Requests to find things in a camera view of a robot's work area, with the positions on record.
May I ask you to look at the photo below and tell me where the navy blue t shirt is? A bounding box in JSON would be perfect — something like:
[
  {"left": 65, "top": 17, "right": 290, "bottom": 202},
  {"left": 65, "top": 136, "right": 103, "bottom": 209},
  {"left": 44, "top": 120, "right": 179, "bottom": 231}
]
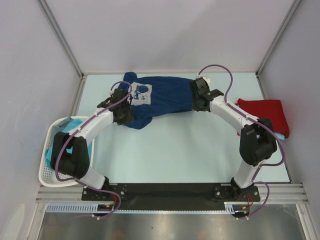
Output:
[{"left": 123, "top": 72, "right": 193, "bottom": 130}]

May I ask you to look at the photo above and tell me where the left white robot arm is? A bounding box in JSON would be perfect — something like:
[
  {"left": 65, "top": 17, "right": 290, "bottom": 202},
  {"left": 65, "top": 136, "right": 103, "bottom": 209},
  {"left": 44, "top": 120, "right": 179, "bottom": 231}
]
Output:
[{"left": 50, "top": 88, "right": 134, "bottom": 200}]

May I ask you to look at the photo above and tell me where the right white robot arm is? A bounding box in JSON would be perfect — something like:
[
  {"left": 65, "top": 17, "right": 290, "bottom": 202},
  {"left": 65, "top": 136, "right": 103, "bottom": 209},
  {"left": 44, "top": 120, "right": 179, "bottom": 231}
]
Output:
[{"left": 189, "top": 77, "right": 277, "bottom": 201}]

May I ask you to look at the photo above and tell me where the turquoise t shirt in basket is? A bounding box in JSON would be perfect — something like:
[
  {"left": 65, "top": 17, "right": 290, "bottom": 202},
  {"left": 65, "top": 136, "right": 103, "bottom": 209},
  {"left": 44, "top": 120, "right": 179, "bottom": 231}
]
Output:
[{"left": 44, "top": 118, "right": 85, "bottom": 171}]

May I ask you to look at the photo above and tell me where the grey shirt in basket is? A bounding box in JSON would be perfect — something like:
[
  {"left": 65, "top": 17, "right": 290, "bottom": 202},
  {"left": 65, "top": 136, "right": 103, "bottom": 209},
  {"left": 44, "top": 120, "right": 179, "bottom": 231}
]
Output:
[{"left": 51, "top": 117, "right": 73, "bottom": 135}]

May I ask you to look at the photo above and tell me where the folded red t shirt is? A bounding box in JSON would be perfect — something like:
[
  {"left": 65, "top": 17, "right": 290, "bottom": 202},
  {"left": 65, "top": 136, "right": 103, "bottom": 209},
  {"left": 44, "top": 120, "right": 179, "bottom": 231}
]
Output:
[{"left": 234, "top": 98, "right": 291, "bottom": 138}]

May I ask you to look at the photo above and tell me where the folded light blue t shirt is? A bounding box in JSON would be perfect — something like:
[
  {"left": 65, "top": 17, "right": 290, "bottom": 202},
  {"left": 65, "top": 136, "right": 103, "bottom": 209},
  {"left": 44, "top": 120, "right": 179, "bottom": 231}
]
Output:
[{"left": 274, "top": 132, "right": 286, "bottom": 141}]

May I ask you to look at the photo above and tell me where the white laundry basket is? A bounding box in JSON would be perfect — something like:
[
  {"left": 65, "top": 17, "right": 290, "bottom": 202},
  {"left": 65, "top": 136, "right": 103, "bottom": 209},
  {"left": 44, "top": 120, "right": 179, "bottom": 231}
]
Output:
[{"left": 37, "top": 115, "right": 96, "bottom": 188}]

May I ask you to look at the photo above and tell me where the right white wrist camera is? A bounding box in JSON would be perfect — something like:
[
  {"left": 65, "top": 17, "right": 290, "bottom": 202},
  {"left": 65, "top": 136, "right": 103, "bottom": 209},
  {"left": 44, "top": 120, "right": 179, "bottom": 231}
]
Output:
[{"left": 198, "top": 76, "right": 211, "bottom": 85}]

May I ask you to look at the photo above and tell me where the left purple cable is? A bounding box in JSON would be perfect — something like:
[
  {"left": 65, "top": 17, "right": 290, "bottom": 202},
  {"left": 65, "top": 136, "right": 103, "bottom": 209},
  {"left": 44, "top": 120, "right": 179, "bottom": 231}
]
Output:
[{"left": 53, "top": 81, "right": 133, "bottom": 222}]

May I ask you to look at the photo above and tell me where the purple cable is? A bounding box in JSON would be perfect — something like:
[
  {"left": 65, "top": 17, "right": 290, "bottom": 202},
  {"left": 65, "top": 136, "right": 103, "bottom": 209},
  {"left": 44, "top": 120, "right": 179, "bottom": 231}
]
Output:
[
  {"left": 53, "top": 81, "right": 133, "bottom": 222},
  {"left": 197, "top": 64, "right": 286, "bottom": 221}
]

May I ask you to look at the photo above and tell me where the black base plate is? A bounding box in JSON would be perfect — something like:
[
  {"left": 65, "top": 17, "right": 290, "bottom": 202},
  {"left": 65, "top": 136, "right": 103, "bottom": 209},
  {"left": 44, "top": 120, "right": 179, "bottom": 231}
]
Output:
[{"left": 81, "top": 181, "right": 261, "bottom": 211}]

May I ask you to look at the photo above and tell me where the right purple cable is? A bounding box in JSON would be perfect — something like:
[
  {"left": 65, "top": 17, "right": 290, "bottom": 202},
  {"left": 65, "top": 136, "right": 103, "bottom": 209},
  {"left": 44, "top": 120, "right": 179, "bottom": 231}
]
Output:
[{"left": 197, "top": 64, "right": 286, "bottom": 221}]

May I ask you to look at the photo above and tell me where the light blue cable duct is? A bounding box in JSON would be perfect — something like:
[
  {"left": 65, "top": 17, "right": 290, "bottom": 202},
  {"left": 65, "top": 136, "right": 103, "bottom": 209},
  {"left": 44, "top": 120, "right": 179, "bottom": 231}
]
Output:
[{"left": 46, "top": 203, "right": 114, "bottom": 214}]

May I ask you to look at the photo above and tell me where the aluminium frame rail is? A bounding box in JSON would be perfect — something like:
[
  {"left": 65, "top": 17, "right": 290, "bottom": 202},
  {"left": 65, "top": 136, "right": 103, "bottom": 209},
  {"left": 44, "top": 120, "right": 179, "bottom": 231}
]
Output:
[{"left": 35, "top": 183, "right": 309, "bottom": 204}]

